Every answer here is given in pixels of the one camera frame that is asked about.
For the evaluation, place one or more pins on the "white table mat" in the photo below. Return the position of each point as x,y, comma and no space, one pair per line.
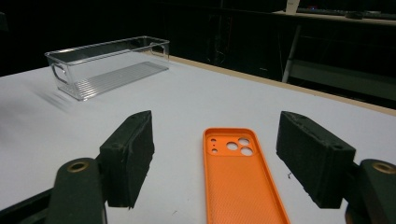
193,96

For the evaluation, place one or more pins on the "white-legged desk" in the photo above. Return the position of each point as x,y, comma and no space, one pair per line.
342,74

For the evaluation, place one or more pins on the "white cup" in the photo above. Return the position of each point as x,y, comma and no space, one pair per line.
292,6

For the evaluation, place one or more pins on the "orange phone case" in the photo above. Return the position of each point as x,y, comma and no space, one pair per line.
239,189

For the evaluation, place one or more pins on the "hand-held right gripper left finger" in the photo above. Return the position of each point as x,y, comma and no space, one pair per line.
127,161

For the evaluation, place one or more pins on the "clear plastic bin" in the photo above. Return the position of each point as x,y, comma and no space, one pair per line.
112,74

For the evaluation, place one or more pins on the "black keyboard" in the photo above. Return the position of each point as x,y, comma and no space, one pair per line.
323,11

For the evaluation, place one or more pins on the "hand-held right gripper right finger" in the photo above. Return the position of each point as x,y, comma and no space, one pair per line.
314,155

